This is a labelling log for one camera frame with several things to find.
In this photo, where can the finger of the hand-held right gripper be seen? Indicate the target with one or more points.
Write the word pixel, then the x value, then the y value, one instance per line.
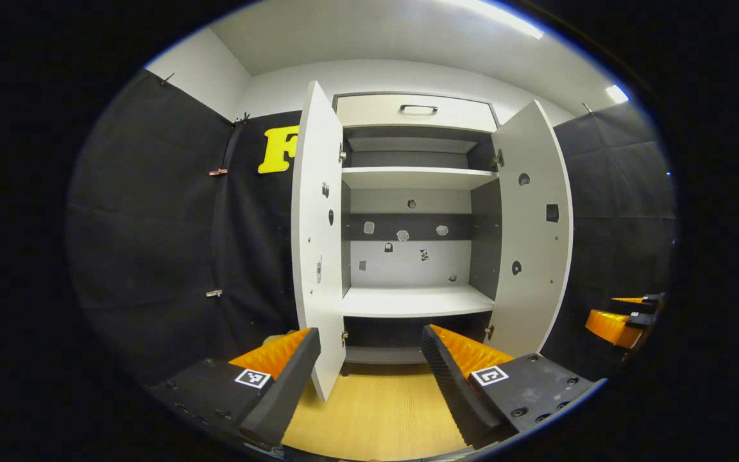
pixel 642 303
pixel 607 326

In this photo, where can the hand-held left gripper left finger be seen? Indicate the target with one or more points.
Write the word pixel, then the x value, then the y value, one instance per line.
pixel 280 398

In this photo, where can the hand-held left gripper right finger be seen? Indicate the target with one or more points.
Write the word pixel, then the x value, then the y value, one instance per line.
pixel 453 391

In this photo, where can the white headphone-sticker cabinet door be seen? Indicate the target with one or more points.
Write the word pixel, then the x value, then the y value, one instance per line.
pixel 536 244

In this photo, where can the white double-door shoe cabinet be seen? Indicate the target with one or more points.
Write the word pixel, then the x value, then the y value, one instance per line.
pixel 408 256

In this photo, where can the white camera-sticker cabinet door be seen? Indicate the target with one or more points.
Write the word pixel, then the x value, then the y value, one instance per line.
pixel 318 192

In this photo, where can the white cabinet shelf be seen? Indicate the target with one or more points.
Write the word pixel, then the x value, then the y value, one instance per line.
pixel 417 178
pixel 417 300

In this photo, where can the white cabinet drawer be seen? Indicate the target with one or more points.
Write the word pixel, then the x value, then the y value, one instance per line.
pixel 369 110

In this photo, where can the small ceiling light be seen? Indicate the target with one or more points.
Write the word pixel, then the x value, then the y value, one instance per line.
pixel 617 94

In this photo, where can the black backdrop cloth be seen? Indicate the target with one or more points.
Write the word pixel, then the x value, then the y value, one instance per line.
pixel 145 224

